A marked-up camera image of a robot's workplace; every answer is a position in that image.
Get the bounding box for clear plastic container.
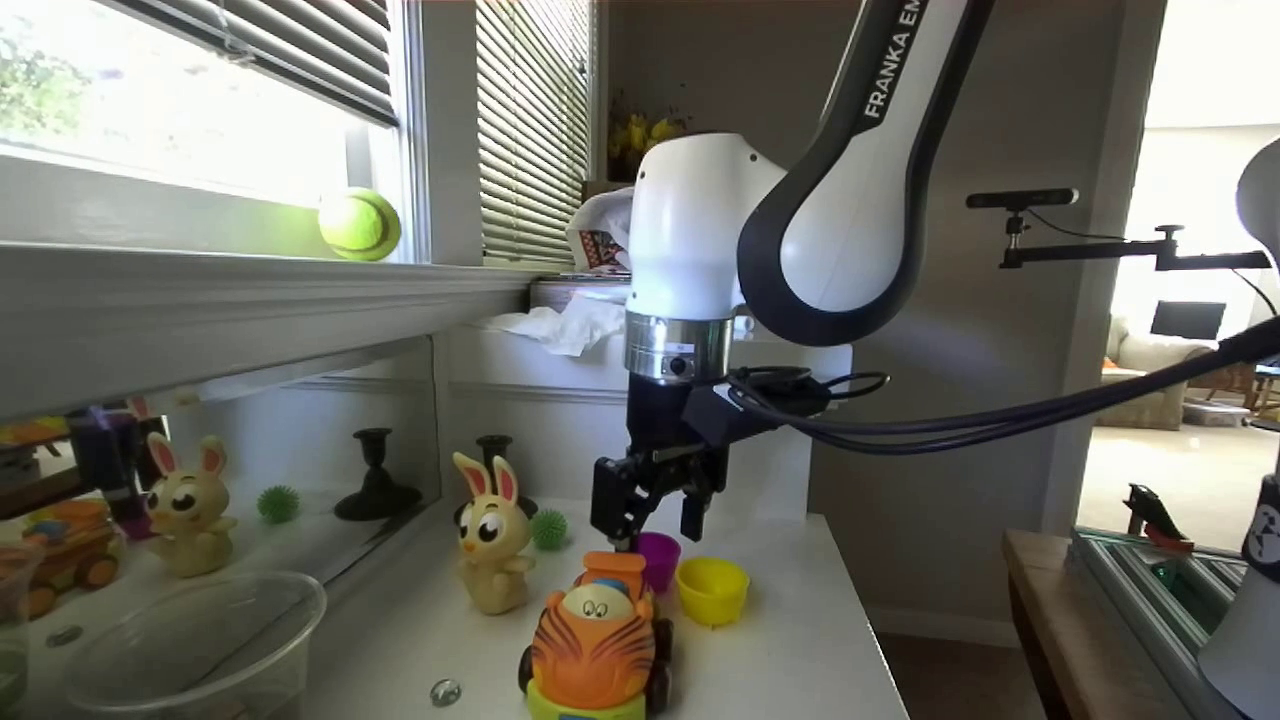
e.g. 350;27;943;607
57;568;332;720

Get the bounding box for white printed bag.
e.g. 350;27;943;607
567;186;639;282

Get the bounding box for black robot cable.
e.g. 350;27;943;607
728;314;1280;462

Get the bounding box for yellow plastic cup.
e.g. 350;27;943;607
674;553;757;633

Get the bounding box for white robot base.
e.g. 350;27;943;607
1196;458;1280;720

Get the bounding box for green framed tray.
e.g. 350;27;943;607
1068;523;1254;714

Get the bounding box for orange tiger toy car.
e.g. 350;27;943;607
516;548;682;720

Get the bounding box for beige bunny toy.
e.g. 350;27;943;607
447;447;539;621

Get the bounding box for white window sill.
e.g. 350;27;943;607
0;238;543;423

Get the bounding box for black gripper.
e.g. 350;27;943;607
589;374;738;553

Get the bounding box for black candlestick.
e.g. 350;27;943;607
473;432;543;523

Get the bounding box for white cabinet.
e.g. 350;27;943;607
435;308;855;527

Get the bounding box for yellow-green tennis ball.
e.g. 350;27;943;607
317;188;405;269

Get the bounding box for green pompom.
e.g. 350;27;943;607
527;507;578;558

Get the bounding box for brown wooden table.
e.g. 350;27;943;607
1005;523;1213;720

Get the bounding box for crumpled white cloth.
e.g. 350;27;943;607
483;291;633;364

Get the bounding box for magenta plastic cup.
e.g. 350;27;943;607
628;527;683;597

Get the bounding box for dark bird figurine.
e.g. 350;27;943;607
1119;481;1200;564

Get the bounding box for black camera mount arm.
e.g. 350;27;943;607
998;209;1275;277

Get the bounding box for wall mirror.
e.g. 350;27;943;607
0;331;443;720

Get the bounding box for narrow white window blind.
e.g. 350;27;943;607
470;0;599;269

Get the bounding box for beige couch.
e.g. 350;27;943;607
1093;326;1219;432

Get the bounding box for yellow flowers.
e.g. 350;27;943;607
604;110;692;186

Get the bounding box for dark monitor screen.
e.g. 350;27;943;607
1150;297;1234;344

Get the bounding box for black bar camera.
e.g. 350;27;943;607
965;186;1088;218

